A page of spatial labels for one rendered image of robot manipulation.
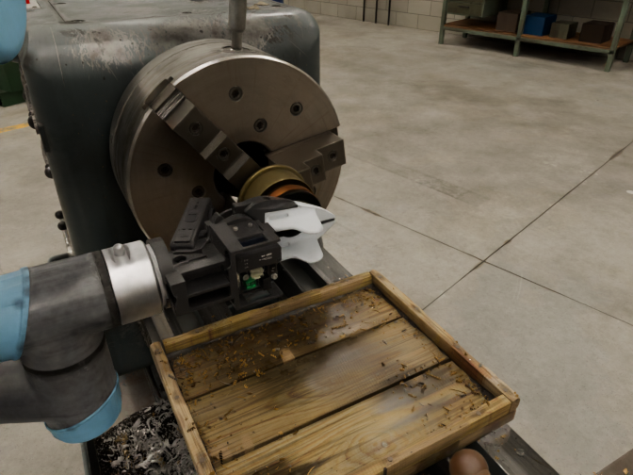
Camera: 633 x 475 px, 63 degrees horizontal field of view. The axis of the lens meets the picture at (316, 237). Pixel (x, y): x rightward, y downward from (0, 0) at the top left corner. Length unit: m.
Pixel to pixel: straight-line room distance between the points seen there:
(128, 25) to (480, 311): 1.80
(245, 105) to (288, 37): 0.22
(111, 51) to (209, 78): 0.18
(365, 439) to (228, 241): 0.27
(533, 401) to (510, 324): 0.39
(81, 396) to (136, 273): 0.13
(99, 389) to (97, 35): 0.48
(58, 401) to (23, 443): 1.38
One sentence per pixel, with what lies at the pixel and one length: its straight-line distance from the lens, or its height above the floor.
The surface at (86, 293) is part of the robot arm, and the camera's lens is 0.50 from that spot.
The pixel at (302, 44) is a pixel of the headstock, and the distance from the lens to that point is 0.89.
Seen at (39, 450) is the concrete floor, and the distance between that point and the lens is 1.90.
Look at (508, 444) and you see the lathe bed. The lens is 0.68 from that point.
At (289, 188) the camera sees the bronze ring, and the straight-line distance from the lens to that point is 0.59.
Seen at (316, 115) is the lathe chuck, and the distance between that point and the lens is 0.74.
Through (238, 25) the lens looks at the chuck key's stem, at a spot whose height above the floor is 1.27.
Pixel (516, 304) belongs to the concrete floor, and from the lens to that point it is 2.35.
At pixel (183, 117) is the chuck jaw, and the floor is 1.19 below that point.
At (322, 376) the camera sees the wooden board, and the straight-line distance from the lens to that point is 0.68.
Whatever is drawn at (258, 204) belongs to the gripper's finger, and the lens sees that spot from 0.55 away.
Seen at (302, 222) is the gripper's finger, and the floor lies 1.10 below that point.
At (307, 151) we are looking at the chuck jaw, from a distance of 0.71.
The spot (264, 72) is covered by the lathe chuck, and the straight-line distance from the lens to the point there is 0.69.
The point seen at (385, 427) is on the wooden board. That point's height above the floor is 0.89.
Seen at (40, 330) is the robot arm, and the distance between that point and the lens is 0.51.
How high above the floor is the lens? 1.38
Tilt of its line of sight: 32 degrees down
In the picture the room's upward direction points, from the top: straight up
